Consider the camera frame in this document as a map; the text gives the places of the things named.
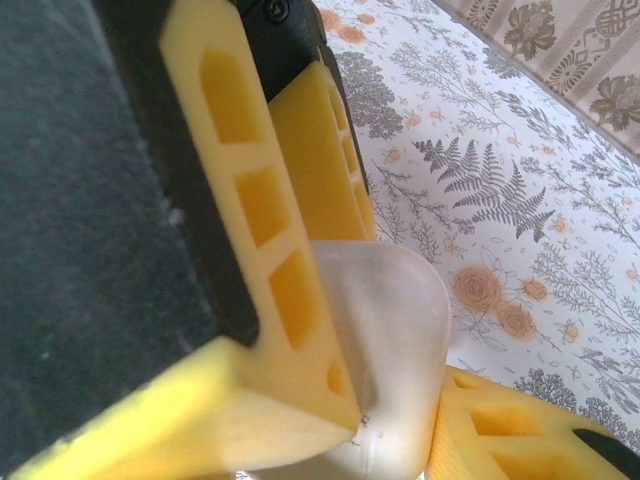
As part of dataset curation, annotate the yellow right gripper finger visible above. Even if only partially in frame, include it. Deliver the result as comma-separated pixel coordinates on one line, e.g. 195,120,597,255
424,364,640,480

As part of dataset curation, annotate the white earbuds charging case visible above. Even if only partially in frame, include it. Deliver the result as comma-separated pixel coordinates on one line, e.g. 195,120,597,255
227,238,454,480

